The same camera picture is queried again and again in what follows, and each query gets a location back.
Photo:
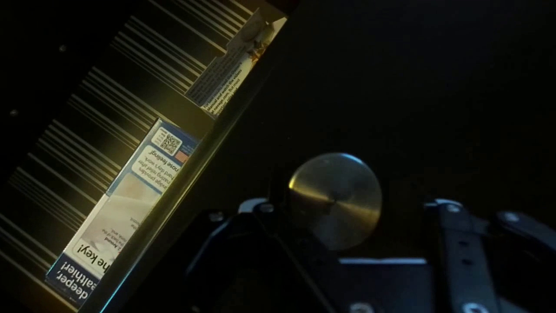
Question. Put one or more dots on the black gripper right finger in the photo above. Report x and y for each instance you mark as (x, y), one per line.
(463, 254)

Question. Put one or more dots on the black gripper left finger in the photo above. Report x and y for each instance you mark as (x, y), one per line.
(244, 261)

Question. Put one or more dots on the round silver disc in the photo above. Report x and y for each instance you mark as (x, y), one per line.
(336, 200)

